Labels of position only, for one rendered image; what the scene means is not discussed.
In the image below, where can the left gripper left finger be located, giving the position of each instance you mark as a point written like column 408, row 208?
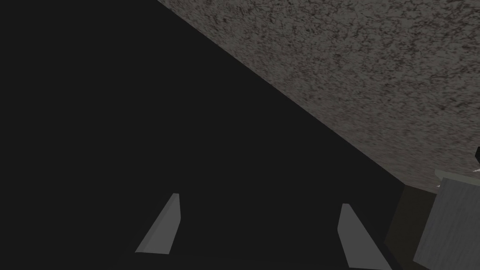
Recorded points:
column 162, row 231

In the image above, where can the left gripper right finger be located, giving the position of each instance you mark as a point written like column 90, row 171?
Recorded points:
column 359, row 243

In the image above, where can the grey wooden cabinet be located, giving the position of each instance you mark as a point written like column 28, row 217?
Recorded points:
column 452, row 225

